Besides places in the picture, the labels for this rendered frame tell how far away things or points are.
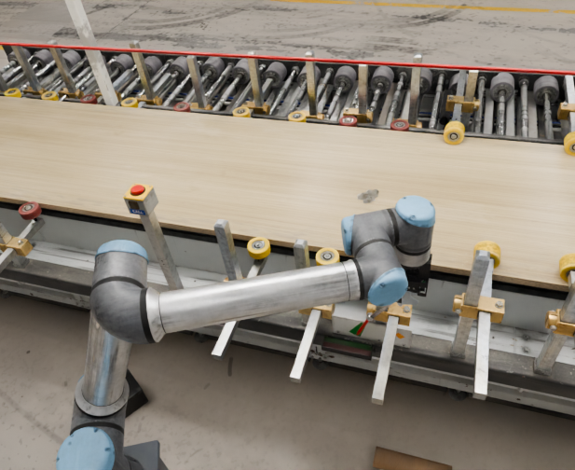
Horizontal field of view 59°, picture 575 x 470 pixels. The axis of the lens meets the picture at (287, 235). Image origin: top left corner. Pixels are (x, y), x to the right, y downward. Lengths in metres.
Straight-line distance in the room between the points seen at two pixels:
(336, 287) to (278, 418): 1.42
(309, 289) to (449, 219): 0.92
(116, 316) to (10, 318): 2.21
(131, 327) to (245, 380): 1.51
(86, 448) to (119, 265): 0.60
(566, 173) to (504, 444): 1.12
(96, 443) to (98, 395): 0.12
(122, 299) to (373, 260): 0.52
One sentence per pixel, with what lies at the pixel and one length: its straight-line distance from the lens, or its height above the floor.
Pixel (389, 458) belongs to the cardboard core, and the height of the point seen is 0.08.
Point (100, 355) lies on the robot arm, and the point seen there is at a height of 1.11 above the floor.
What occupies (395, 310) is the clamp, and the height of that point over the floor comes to 0.87.
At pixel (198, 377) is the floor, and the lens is 2.59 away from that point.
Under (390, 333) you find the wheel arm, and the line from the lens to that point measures 1.58.
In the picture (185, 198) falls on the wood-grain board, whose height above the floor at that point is 0.90.
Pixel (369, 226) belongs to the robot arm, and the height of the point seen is 1.37.
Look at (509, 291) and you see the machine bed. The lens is 1.82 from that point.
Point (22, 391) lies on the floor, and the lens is 2.92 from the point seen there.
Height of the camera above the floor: 2.18
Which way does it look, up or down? 45 degrees down
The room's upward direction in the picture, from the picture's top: 8 degrees counter-clockwise
